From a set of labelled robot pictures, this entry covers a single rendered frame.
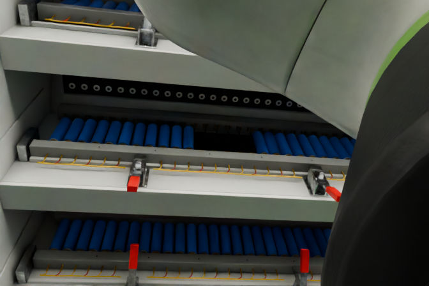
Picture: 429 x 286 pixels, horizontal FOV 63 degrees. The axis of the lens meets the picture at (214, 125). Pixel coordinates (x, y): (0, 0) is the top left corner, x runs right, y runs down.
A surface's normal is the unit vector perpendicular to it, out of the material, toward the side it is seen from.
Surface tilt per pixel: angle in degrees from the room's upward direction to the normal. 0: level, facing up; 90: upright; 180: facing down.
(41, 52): 113
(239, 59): 144
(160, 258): 22
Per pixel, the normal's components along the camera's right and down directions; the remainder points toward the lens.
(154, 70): 0.07, 0.52
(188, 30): -0.47, 0.79
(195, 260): 0.12, -0.85
